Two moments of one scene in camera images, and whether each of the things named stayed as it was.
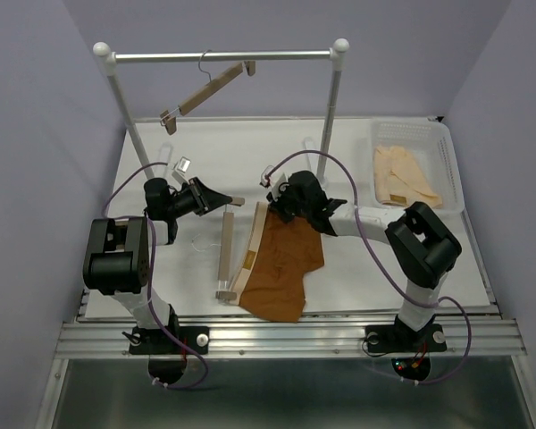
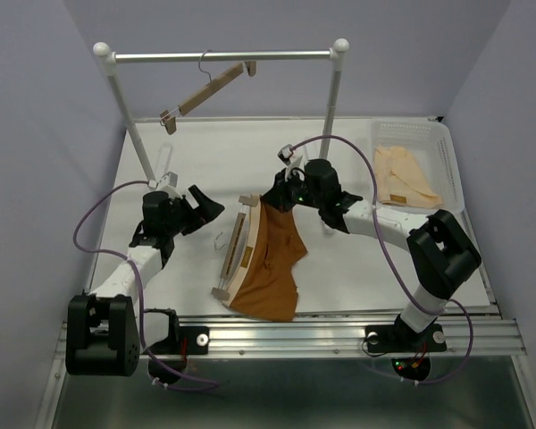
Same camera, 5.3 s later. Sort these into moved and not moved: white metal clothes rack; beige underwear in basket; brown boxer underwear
Moved: brown boxer underwear
Not moved: white metal clothes rack; beige underwear in basket
